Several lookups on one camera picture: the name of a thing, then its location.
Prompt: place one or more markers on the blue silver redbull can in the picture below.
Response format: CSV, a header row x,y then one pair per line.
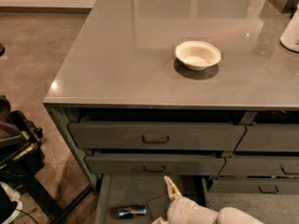
x,y
132,211

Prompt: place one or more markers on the black cart with equipment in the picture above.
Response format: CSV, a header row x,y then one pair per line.
x,y
22,158

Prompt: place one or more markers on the middle right grey drawer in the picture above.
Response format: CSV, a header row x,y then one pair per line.
x,y
261,166

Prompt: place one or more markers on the grey counter cabinet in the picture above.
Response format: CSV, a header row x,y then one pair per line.
x,y
123,67

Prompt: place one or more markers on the open bottom left drawer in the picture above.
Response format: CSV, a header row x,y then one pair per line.
x,y
126,190

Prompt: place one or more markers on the white cylindrical robot base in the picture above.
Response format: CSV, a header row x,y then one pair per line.
x,y
290,37

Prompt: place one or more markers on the grey square card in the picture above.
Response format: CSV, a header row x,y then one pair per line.
x,y
158,207

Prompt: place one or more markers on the top left grey drawer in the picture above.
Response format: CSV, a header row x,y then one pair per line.
x,y
156,135

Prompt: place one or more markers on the bottom right grey drawer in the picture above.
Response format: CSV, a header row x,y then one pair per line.
x,y
256,185

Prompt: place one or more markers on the white paper bowl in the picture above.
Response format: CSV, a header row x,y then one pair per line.
x,y
197,55

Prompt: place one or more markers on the top right grey drawer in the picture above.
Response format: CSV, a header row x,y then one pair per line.
x,y
271,138

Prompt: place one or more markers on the middle left grey drawer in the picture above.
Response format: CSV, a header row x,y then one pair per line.
x,y
116,163

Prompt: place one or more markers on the grey drawer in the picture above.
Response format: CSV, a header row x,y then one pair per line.
x,y
256,185
156,135
116,163
261,166
271,138

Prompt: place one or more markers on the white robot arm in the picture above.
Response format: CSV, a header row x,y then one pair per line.
x,y
227,215

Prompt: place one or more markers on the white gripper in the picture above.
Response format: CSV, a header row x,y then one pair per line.
x,y
179,209

